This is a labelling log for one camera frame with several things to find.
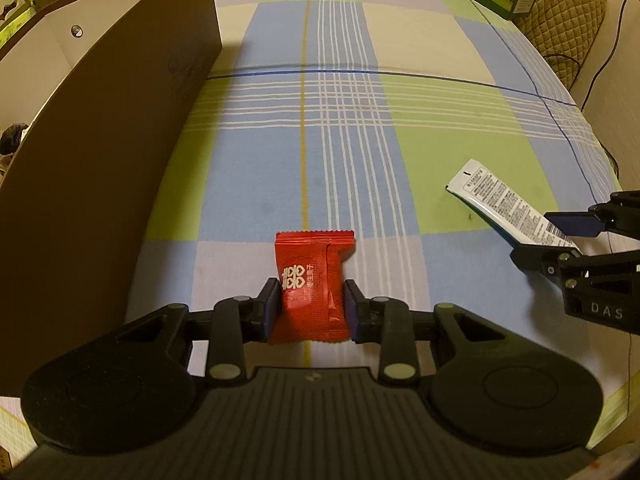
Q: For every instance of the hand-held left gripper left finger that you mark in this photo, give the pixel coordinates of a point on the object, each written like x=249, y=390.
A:
x=273, y=305

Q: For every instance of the brown cardboard box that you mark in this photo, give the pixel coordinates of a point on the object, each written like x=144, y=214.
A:
x=100, y=185

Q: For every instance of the white cream tube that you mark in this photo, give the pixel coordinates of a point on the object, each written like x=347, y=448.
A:
x=505, y=200

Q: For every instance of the white carved wooden chair back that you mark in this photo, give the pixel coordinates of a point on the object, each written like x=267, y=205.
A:
x=10, y=5

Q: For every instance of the red candy packet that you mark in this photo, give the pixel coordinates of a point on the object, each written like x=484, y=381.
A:
x=312, y=285

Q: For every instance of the plaid tablecloth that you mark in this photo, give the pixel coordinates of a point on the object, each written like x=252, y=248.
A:
x=350, y=150

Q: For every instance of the cardboard box of green packets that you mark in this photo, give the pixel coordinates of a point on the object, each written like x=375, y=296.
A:
x=20, y=15

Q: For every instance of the quilted chair back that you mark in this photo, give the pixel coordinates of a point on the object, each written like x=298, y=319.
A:
x=560, y=25

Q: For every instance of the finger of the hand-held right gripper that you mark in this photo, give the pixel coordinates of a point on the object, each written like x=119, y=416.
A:
x=537, y=260
x=575, y=222

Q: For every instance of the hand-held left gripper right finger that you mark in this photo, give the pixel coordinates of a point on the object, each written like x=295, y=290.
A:
x=351, y=310

